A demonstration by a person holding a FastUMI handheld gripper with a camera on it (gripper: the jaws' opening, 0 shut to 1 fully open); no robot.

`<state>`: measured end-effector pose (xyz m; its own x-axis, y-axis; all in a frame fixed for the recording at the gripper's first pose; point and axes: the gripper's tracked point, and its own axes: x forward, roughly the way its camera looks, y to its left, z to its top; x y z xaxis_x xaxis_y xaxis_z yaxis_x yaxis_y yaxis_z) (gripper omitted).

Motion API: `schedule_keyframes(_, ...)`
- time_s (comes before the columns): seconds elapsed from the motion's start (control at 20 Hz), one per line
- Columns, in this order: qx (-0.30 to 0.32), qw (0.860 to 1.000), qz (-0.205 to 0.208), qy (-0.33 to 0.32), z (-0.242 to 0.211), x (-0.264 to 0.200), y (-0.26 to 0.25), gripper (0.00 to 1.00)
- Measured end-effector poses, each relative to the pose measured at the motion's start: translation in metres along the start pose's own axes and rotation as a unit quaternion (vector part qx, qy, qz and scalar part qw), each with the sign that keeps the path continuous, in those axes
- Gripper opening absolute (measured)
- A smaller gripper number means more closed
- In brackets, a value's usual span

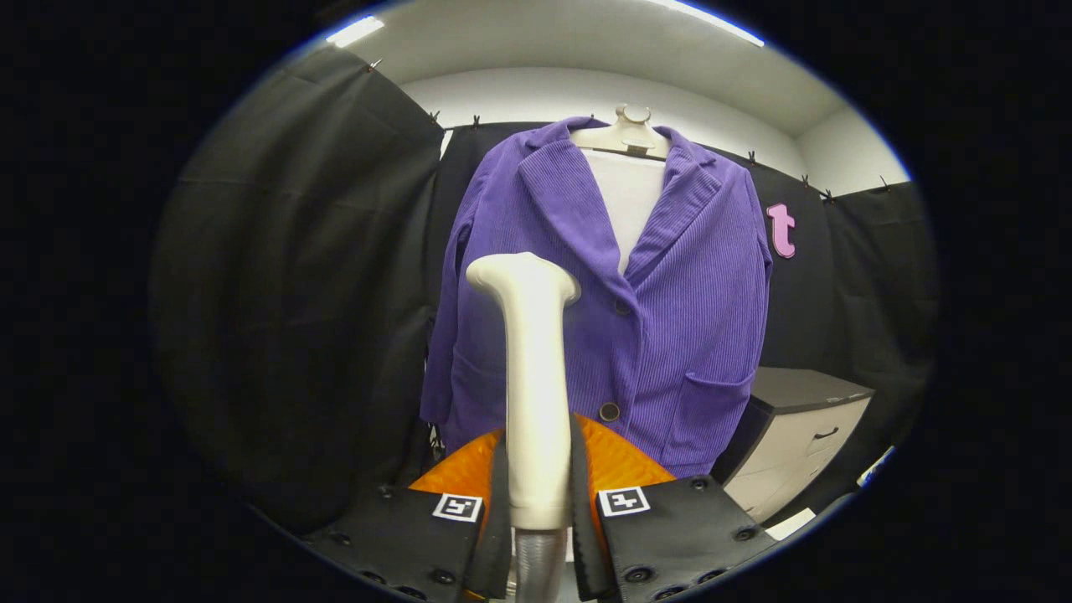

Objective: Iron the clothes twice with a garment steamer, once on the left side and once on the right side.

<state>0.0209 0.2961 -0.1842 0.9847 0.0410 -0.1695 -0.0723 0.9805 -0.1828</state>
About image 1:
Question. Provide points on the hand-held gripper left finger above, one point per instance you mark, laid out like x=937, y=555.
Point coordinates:
x=402, y=536

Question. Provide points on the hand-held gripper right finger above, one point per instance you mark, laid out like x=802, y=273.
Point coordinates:
x=678, y=528

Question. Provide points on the white garment steamer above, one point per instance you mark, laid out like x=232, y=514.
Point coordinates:
x=536, y=377

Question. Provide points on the cream clothes hanger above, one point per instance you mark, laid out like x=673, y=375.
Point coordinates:
x=628, y=134

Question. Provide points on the white paper sheet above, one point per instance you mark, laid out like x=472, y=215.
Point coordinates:
x=790, y=524

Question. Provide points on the white cabinet with grey top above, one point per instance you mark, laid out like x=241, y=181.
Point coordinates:
x=796, y=435

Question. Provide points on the white ironing form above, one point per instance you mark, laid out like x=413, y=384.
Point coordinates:
x=628, y=201

